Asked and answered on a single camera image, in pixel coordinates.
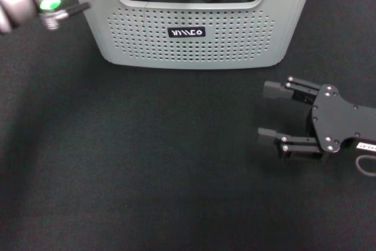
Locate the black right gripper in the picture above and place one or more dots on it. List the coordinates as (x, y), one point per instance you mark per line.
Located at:
(337, 118)

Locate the grey perforated storage box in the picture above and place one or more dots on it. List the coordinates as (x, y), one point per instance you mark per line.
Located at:
(205, 54)

